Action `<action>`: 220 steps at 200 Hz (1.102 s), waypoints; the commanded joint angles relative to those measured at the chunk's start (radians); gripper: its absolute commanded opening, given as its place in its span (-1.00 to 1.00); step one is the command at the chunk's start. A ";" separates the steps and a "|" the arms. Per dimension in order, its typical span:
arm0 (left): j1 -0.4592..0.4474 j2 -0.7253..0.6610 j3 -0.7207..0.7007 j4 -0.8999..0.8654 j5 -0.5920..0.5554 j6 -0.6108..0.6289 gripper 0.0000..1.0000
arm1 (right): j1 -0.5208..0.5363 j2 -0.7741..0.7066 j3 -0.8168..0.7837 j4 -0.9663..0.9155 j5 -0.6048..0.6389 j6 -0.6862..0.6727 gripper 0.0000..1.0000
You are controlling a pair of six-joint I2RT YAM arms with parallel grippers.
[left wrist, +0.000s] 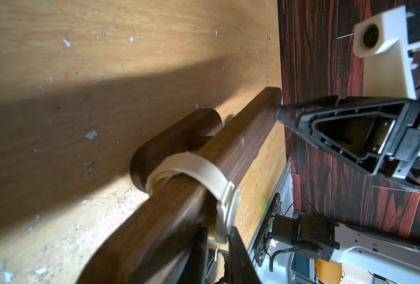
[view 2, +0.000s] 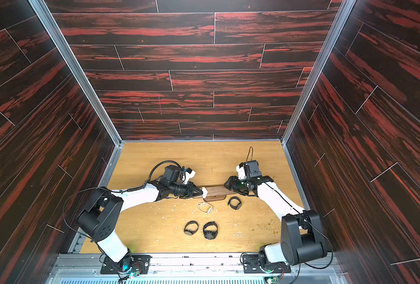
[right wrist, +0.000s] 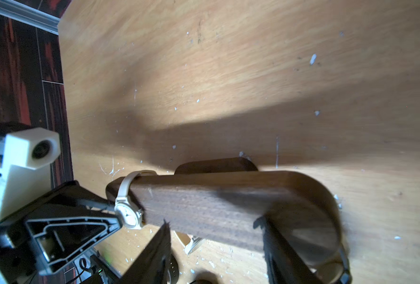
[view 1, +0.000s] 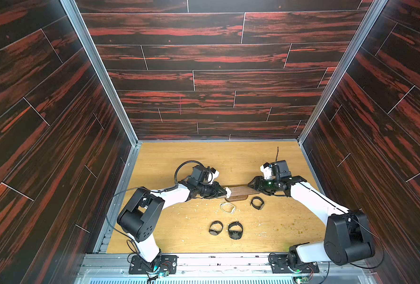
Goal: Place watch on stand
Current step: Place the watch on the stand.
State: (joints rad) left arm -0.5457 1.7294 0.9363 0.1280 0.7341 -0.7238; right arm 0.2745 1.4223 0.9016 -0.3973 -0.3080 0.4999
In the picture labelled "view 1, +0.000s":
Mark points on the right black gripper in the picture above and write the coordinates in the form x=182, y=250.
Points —
x=268, y=185

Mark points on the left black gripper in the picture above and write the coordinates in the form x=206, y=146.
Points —
x=215, y=187

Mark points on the dark wooden watch stand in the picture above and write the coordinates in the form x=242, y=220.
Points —
x=241, y=193

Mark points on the black watch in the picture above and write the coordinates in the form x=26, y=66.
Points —
x=257, y=203
x=216, y=228
x=235, y=230

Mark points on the white watch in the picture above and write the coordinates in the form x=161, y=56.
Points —
x=228, y=192
x=227, y=207

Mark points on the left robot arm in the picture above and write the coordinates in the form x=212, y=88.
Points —
x=141, y=214

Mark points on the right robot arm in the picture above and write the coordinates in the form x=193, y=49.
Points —
x=347, y=239

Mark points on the black watch by stand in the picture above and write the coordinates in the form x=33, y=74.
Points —
x=257, y=203

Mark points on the white watch under stand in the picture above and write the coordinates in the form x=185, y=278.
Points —
x=227, y=207

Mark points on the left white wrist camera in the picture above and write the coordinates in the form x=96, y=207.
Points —
x=212, y=175

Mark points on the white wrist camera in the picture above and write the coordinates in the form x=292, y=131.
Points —
x=267, y=171
x=212, y=175

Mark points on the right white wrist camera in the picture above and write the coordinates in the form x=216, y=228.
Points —
x=267, y=171

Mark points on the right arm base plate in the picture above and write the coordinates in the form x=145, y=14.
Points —
x=284, y=263

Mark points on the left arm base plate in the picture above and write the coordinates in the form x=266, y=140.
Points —
x=163, y=265

